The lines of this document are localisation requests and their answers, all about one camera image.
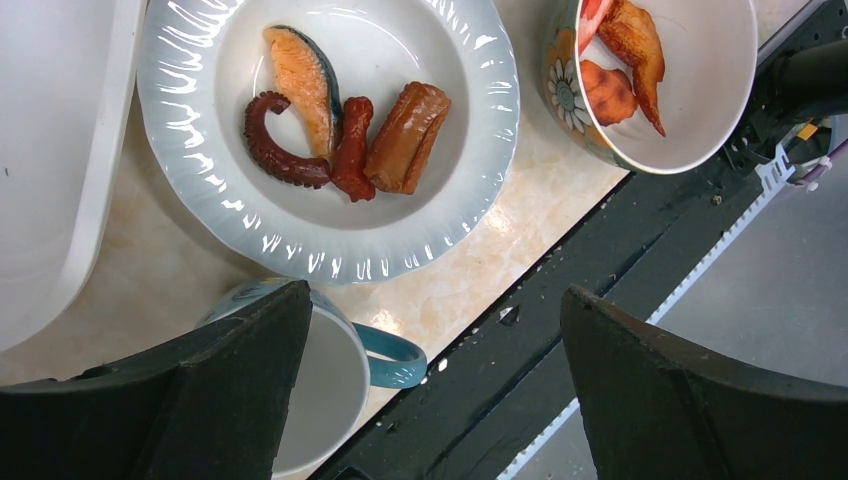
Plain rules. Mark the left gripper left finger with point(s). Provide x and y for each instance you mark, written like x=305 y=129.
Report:
x=209 y=404

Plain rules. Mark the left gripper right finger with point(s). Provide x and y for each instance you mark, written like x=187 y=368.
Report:
x=657 y=406

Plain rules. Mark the octopus tentacle toy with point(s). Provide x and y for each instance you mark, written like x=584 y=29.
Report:
x=271 y=157

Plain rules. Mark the red sausage toy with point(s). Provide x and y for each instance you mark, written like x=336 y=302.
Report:
x=348 y=172

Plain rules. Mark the fried chicken piece toy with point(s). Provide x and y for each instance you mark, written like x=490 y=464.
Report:
x=609 y=92

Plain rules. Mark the brown sausage roll toy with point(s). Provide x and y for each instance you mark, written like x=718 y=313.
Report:
x=400 y=150

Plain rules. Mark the salmon slice toy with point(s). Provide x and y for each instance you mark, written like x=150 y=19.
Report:
x=304 y=74

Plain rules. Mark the white fluted plate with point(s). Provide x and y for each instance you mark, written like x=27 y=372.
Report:
x=201 y=62

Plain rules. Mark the white floral bowl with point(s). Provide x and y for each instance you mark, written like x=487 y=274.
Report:
x=710 y=52

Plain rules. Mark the white rectangular basin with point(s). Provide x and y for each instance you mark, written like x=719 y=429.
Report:
x=67 y=77

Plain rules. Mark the fried chicken wing toy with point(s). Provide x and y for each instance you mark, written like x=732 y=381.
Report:
x=630 y=34

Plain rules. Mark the red shrimp toy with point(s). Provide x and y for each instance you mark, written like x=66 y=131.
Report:
x=592 y=14

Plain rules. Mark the white mug blue handle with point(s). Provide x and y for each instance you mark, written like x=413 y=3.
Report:
x=342 y=360

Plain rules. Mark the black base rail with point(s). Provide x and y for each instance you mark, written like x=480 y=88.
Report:
x=748 y=260

